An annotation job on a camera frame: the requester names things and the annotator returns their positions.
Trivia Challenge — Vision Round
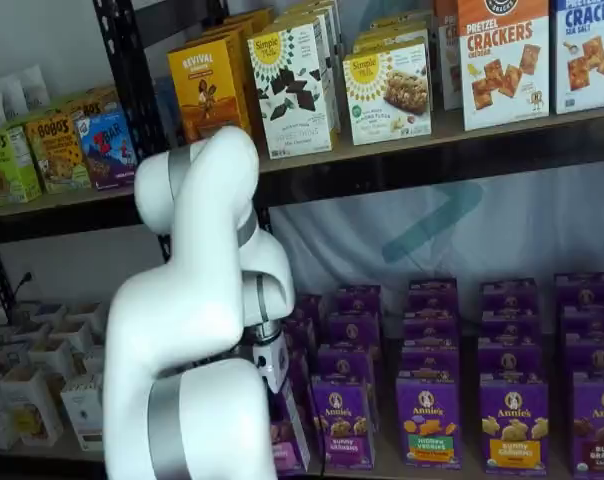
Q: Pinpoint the blue Zbar box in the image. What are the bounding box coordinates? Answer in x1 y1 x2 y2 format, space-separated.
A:
75 110 138 192

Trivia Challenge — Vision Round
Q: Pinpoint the Simple Mills bar box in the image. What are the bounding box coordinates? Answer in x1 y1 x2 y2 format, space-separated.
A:
351 17 431 51
341 35 433 147

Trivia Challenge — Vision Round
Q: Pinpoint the Annie's hidden veggies box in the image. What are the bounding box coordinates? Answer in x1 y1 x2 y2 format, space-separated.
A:
400 344 461 381
395 377 464 470
407 278 459 316
402 312 461 349

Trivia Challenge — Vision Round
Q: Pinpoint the purple Annie's box violet patch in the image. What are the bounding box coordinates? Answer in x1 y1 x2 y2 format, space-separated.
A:
310 379 378 471
334 284 383 316
315 344 381 386
326 312 383 349

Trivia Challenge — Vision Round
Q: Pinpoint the cheddar pretzel crackers box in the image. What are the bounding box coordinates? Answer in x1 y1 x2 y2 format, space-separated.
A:
456 0 552 132
434 0 463 112

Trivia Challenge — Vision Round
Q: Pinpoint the white carton dark emblem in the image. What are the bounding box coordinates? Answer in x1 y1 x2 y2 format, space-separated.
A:
60 373 104 451

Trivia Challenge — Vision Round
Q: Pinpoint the black wall plug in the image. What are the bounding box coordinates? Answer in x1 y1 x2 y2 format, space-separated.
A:
14 271 36 301

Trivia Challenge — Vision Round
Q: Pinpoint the blue sea salt crackers box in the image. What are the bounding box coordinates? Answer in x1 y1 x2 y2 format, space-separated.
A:
554 0 604 116

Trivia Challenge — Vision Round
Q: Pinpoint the green Bobo's box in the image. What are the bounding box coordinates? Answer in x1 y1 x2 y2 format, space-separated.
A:
0 124 42 207

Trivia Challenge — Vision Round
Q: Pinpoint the purple Annie's box orange patch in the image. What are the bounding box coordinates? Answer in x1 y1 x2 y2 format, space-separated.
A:
476 309 543 349
479 378 551 476
476 344 546 384
479 279 541 314

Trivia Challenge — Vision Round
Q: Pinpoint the yellow Bobo's box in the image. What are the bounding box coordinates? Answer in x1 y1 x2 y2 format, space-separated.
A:
24 113 92 195

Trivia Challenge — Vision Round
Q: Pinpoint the white carton yellow print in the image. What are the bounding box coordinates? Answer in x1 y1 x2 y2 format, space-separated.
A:
0 367 66 446

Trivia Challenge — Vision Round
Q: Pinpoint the yellow Revival snack box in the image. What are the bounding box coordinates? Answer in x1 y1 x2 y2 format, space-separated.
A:
166 37 253 146
201 7 277 141

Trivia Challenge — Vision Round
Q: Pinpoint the orange Bobo's box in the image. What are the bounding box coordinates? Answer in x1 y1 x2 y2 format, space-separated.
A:
64 87 121 121

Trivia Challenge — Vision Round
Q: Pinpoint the Annie's chocolate bunny grahams box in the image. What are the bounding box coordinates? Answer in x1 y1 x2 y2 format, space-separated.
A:
559 303 604 339
554 272 604 309
570 370 604 480
564 333 604 376

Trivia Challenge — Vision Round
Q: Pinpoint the Simple Mills sweet thins box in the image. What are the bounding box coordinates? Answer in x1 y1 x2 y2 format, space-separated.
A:
246 14 341 160
274 0 343 31

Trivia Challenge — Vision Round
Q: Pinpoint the white backdrop sheet teal logo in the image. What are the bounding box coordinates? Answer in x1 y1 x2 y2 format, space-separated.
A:
269 159 604 341

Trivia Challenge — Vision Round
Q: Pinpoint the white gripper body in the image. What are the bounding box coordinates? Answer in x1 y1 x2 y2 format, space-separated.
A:
251 333 289 394

